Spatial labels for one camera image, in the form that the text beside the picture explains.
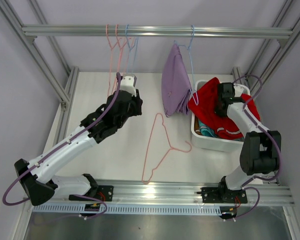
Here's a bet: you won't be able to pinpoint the red trousers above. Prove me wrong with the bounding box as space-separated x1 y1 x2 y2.
187 76 261 140

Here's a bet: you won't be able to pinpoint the pink hanger of red trousers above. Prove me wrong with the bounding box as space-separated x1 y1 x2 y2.
141 112 192 185

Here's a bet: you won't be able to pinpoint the teal trousers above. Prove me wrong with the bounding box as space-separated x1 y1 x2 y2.
198 120 219 138

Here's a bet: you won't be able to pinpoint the brown trousers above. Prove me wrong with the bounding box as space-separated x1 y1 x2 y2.
194 118 201 135

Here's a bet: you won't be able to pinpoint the pink hanger of brown trousers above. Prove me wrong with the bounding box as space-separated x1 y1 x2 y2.
113 24 132 96

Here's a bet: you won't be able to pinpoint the blue hanger of teal trousers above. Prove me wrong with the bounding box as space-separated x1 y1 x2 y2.
125 24 139 74

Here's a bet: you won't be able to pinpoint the pink hanger of yellow trousers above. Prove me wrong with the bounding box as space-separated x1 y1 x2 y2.
105 24 121 97

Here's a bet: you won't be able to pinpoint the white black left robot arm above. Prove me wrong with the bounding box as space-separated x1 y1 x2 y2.
14 90 143 206

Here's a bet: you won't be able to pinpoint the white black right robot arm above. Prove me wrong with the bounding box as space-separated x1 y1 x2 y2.
213 82 282 203

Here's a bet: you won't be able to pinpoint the blue hanger of lilac trousers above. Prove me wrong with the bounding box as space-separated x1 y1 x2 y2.
173 24 199 106

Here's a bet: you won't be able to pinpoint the lilac trousers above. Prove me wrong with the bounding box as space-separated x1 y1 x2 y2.
161 43 192 117

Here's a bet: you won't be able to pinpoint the white plastic basket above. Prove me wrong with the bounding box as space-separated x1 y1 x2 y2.
190 79 251 153

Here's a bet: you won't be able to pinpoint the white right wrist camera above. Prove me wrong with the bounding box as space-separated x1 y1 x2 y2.
233 84 245 98

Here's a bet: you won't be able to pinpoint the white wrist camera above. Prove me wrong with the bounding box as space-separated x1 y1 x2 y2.
233 84 245 98
119 73 137 97

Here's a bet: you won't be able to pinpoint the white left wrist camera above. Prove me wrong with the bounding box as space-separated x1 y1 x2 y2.
119 73 137 97

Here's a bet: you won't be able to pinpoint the aluminium left frame post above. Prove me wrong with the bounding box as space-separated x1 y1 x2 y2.
0 0 80 110

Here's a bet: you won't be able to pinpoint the aluminium frame post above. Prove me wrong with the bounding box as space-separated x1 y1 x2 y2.
0 0 80 110
231 0 300 94

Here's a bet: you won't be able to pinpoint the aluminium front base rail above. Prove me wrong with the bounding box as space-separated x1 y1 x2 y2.
29 176 295 206

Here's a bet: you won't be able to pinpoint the aluminium right frame post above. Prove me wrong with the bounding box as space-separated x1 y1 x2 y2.
231 0 300 94

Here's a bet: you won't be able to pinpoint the grey slotted cable duct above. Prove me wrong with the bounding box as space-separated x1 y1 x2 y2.
33 203 222 216

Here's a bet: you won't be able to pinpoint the aluminium hanging rail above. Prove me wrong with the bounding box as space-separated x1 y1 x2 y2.
21 24 293 40

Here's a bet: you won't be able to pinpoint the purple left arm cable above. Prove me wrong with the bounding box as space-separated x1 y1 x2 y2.
2 71 122 207

